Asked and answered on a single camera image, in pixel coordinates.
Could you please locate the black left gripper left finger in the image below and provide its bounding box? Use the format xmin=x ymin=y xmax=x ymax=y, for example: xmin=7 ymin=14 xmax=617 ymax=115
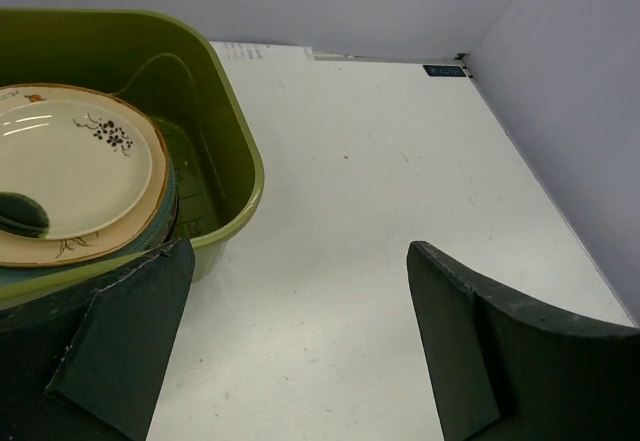
xmin=1 ymin=239 xmax=195 ymax=440

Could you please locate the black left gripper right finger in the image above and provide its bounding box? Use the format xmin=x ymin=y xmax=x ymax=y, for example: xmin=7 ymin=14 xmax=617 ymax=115
xmin=406 ymin=241 xmax=639 ymax=440

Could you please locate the beige bird branch plate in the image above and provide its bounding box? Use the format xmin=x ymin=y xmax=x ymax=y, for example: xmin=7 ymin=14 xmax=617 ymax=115
xmin=1 ymin=84 xmax=170 ymax=268

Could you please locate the small cream flower plate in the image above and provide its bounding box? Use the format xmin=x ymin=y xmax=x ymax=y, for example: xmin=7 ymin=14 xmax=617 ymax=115
xmin=1 ymin=99 xmax=153 ymax=240

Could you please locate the light blue ceramic plate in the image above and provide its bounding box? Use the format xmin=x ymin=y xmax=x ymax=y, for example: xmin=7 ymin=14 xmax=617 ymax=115
xmin=1 ymin=162 xmax=178 ymax=287

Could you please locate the olive green plastic bin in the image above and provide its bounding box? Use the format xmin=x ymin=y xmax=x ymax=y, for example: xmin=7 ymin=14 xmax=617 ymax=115
xmin=1 ymin=8 xmax=264 ymax=307

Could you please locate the blue label sticker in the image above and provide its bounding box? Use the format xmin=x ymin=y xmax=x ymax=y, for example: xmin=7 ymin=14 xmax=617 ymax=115
xmin=423 ymin=64 xmax=467 ymax=78

